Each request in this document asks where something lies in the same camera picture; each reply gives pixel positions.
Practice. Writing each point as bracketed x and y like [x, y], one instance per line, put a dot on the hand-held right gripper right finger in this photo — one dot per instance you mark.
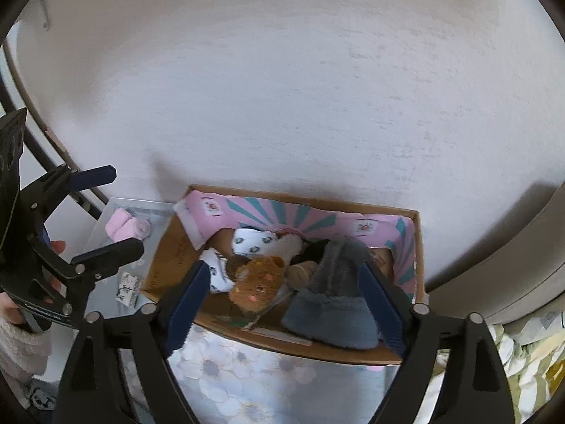
[382, 309]

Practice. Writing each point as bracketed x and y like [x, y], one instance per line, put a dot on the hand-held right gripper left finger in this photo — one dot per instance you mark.
[190, 304]

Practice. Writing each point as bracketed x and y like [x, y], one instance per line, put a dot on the white panda print sock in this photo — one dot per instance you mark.
[216, 269]
[256, 240]

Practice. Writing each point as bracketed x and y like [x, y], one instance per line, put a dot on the white plastic storage tray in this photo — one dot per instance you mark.
[106, 300]

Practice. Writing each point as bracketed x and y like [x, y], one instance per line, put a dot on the green yellow floral quilt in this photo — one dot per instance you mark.
[529, 362]

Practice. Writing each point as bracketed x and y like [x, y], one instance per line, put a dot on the pink fluffy rolled sock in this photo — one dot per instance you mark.
[117, 225]
[140, 229]

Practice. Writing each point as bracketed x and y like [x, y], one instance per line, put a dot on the blue-grey fluffy sock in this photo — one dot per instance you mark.
[335, 300]

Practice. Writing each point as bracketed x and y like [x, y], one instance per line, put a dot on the black curved metal bar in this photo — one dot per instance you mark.
[86, 198]

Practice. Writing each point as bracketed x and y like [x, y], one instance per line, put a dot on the white floral print box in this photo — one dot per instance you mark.
[128, 289]

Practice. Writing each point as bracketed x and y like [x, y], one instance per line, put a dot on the person's left hand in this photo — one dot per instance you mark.
[11, 311]

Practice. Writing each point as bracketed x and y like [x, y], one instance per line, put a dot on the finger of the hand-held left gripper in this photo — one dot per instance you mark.
[95, 176]
[110, 254]

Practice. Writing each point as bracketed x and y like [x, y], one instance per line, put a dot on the white printed cloth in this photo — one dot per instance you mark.
[42, 397]

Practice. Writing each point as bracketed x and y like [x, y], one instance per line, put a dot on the light blue floral blanket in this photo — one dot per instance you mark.
[247, 375]

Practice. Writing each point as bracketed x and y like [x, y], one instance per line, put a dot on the cardboard box with pink lining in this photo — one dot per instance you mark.
[176, 251]

